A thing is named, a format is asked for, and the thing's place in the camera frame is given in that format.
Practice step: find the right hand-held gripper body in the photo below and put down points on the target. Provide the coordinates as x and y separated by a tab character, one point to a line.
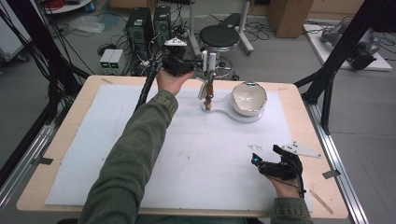
280	170

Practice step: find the person's left hand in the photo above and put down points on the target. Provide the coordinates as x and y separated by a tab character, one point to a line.
171	82

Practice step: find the round white table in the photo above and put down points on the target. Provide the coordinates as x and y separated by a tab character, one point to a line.
68	6

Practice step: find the black round stool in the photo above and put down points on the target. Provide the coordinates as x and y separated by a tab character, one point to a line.
219	36

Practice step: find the white bench power supply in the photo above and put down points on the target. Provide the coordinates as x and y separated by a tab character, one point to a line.
106	60
115	61

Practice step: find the aluminium rail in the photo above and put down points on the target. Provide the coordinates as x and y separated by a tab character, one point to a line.
18	174
339	174

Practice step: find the white board with grey machine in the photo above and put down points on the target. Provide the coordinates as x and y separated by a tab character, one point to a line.
348	46

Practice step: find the small black computer tower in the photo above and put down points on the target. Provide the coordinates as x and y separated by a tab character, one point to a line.
162	25

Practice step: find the person's right hand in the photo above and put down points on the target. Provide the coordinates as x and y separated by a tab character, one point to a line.
286	188

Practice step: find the white ceramic bowl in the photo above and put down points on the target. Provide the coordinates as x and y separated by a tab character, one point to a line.
249	99

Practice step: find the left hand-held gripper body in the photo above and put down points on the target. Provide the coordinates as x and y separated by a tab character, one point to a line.
177	65

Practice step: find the thin wooden stick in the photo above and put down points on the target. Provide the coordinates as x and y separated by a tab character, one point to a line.
321	202

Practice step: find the white key stand with pole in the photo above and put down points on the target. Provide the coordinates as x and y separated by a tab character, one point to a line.
227	111

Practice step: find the white table mat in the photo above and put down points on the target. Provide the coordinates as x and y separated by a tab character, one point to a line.
202	174

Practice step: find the brown cardboard box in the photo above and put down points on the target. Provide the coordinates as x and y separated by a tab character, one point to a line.
288	17

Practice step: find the grey tape piece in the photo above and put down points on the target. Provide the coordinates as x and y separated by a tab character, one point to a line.
331	174
46	161

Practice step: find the large black computer tower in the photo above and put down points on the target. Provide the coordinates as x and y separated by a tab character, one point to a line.
139	29

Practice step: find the clear plastic bag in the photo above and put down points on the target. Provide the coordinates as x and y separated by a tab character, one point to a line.
86	24

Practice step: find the black metal frame struts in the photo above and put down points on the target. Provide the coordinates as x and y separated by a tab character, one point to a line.
342	46

